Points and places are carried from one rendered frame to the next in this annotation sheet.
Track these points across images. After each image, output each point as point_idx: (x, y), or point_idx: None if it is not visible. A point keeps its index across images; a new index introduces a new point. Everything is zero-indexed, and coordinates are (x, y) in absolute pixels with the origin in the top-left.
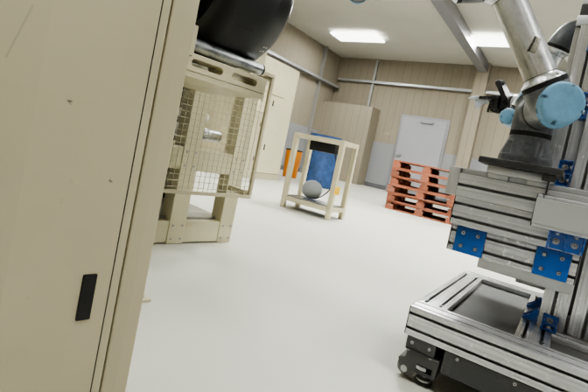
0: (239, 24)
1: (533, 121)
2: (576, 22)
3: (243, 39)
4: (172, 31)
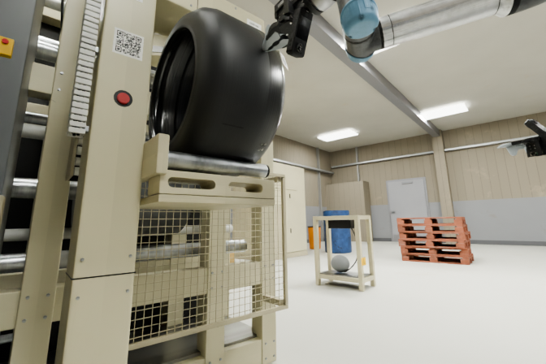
0: (223, 122)
1: None
2: None
3: (235, 140)
4: None
